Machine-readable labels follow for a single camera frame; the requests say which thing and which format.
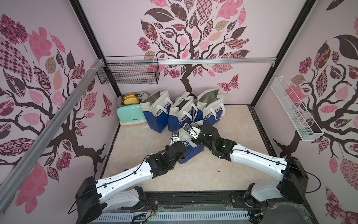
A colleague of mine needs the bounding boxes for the blue beige takeout bag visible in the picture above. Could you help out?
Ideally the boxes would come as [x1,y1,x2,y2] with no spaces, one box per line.
[194,89,226,125]
[178,123,204,164]
[168,92,198,132]
[140,90,173,133]

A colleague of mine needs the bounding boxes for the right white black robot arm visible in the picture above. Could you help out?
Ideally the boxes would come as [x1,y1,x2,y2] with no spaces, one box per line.
[188,125,311,203]

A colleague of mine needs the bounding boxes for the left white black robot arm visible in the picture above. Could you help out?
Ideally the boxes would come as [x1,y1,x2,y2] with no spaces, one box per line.
[68,141,189,224]

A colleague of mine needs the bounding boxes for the mint green toaster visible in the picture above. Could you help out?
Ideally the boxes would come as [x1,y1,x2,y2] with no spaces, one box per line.
[117,91,148,126]

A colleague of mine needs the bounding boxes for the yellow toast slice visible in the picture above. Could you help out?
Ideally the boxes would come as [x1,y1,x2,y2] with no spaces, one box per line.
[124,97,139,105]

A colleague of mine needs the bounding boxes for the orange toast slice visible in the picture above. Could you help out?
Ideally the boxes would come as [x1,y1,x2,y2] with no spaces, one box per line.
[123,94,136,100]

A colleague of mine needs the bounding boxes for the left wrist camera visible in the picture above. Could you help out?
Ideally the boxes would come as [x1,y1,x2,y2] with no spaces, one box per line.
[171,131,179,138]

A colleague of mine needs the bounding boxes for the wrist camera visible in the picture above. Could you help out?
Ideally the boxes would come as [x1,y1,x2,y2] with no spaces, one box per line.
[171,131,179,138]
[183,124,197,136]

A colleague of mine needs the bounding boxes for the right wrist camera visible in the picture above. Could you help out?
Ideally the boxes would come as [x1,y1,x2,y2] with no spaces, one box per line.
[183,124,197,136]

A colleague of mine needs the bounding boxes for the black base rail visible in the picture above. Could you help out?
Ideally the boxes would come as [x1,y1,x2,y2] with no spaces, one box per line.
[102,187,318,224]

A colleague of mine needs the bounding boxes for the white slotted cable duct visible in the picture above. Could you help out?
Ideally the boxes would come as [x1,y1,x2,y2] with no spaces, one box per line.
[92,211,249,224]

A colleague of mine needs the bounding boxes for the aluminium rail back wall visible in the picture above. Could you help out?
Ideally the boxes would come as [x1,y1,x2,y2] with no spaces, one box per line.
[106,57,276,65]

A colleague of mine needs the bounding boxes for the aluminium rail wall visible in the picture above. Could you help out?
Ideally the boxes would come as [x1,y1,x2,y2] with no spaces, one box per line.
[1,59,104,212]
[106,57,276,65]

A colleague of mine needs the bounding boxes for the black wire wall basket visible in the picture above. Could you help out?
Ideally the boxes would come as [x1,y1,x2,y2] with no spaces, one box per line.
[97,55,160,85]

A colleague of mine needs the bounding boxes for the white wire wall basket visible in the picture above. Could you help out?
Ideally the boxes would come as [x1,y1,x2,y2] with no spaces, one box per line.
[270,77,324,141]

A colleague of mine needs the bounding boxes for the aluminium rail left wall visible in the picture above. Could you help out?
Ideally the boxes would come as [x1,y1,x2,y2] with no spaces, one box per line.
[1,59,104,212]

